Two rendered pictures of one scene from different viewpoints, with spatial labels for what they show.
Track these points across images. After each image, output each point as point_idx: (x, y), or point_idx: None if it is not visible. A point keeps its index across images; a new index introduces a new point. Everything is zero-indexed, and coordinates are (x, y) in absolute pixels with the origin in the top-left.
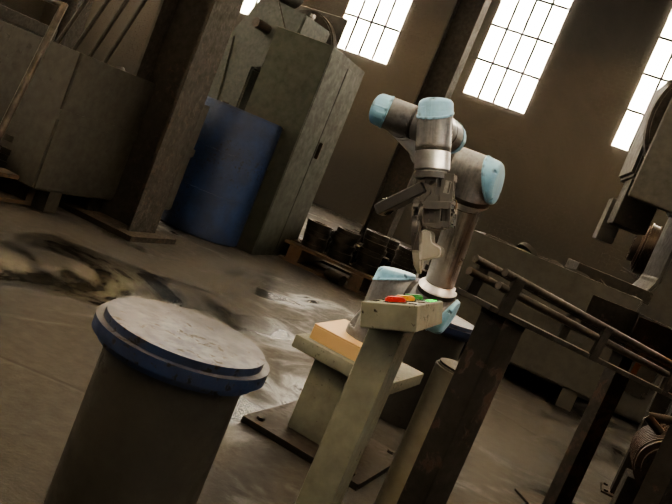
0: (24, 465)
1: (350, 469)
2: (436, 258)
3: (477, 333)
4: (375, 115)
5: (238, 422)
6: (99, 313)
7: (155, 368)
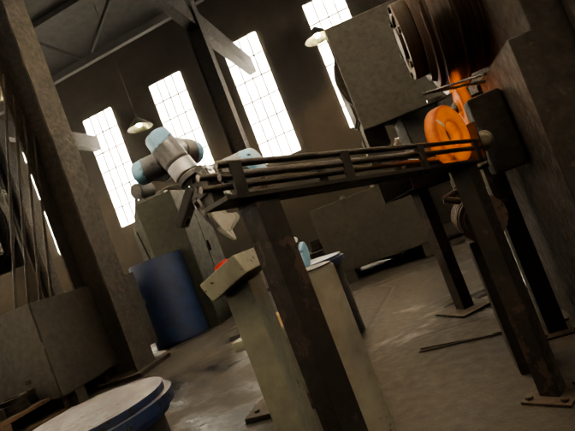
0: None
1: (299, 398)
2: None
3: (250, 227)
4: (138, 178)
5: (245, 426)
6: None
7: None
